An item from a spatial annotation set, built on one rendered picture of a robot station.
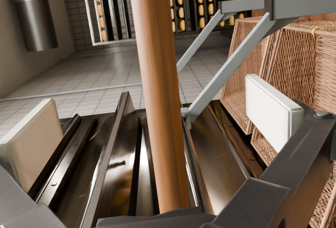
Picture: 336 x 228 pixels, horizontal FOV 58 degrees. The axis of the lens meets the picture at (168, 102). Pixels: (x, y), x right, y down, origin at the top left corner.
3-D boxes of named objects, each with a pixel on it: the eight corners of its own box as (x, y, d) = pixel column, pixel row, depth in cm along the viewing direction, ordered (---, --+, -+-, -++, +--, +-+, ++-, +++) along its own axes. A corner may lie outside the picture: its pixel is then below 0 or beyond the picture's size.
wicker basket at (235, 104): (309, 130, 132) (246, 137, 132) (263, 96, 186) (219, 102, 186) (311, 14, 118) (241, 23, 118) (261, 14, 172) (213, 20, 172)
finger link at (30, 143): (24, 199, 15) (9, 201, 15) (64, 137, 21) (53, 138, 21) (7, 144, 14) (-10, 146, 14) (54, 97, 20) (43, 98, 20)
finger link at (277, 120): (289, 110, 14) (305, 108, 14) (244, 74, 20) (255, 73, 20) (287, 167, 15) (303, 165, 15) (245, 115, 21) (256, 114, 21)
